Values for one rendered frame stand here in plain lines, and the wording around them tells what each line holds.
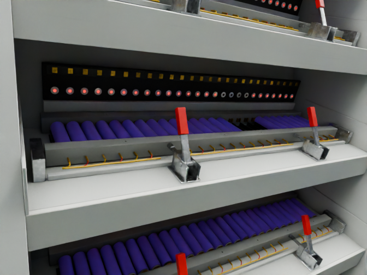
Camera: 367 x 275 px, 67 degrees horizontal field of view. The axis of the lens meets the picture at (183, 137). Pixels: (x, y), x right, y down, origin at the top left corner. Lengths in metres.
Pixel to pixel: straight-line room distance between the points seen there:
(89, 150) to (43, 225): 0.10
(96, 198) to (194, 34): 0.21
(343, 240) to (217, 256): 0.31
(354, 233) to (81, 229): 0.57
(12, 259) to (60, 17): 0.22
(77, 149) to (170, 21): 0.18
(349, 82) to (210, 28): 0.41
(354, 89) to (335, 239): 0.32
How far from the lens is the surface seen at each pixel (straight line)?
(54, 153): 0.35
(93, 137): 0.39
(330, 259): 0.65
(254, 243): 0.55
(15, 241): 0.30
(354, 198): 0.71
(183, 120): 0.35
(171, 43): 0.34
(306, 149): 0.54
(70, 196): 0.31
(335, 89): 0.71
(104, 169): 0.34
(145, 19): 0.32
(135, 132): 0.41
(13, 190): 0.29
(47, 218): 0.30
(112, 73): 0.45
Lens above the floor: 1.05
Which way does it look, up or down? 7 degrees down
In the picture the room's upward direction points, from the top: straight up
